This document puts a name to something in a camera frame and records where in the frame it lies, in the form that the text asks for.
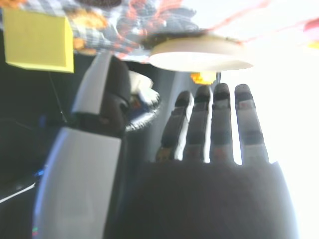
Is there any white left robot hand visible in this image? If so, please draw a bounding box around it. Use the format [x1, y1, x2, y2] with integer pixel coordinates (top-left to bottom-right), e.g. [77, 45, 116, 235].
[32, 52, 302, 239]

